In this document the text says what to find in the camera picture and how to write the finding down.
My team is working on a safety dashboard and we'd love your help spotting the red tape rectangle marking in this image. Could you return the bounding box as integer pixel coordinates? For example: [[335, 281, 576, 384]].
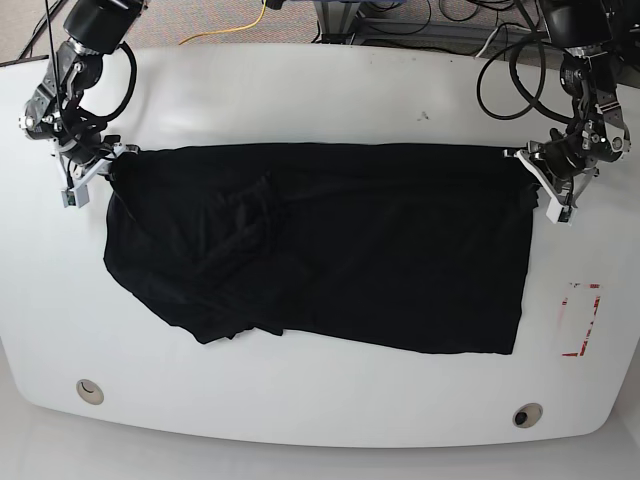
[[555, 282, 604, 358]]

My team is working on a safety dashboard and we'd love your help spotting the gripper body white-black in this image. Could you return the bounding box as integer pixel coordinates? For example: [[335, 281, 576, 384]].
[[51, 134, 140, 207], [502, 140, 599, 225]]

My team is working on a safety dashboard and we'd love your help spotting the black t-shirt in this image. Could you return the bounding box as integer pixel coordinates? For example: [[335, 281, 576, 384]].
[[104, 144, 538, 355]]

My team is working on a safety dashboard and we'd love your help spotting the table grommet hole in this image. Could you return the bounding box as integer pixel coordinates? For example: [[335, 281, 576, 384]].
[[76, 379, 105, 406], [512, 403, 543, 429]]

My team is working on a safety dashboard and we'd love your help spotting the right table grommet hole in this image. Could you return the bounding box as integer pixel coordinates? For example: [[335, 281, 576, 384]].
[[512, 403, 543, 429]]

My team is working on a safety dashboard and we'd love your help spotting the yellow cable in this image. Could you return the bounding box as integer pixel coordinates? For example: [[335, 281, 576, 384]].
[[178, 0, 266, 46]]

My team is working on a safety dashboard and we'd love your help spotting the left table grommet hole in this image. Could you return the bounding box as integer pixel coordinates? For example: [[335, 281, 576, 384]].
[[76, 379, 105, 406]]

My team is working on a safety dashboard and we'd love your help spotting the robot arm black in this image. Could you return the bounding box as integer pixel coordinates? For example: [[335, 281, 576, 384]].
[[503, 1, 639, 224], [19, 1, 148, 208]]

